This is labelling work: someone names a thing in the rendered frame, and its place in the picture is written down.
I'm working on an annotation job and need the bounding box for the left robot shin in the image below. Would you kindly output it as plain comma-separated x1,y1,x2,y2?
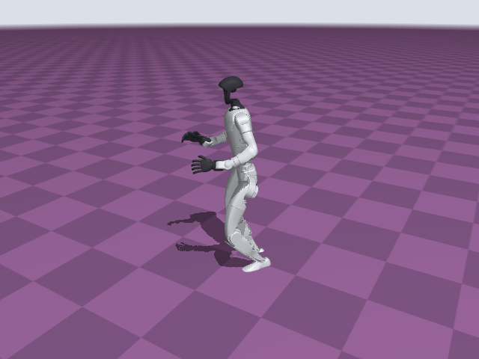
225,231,264,263

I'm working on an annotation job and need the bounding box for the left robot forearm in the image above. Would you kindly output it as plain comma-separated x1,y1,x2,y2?
216,147,255,171

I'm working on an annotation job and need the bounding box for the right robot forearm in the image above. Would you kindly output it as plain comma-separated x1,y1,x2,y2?
202,131,227,147

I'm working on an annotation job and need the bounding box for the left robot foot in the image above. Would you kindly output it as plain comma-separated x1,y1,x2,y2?
242,257,271,272

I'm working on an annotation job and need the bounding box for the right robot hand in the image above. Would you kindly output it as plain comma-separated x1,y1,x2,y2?
182,131,211,145

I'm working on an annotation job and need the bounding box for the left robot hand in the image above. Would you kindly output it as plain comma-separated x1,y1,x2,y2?
191,156,224,174

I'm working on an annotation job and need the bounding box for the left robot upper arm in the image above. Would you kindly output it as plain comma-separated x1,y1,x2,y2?
234,113,258,160

